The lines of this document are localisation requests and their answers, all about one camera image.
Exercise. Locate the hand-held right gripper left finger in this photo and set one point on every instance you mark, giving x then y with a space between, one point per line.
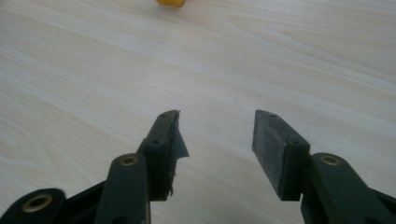
158 161

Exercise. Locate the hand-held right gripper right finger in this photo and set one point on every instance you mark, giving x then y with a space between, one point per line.
277 155

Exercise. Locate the yellow object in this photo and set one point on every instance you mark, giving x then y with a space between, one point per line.
171 2

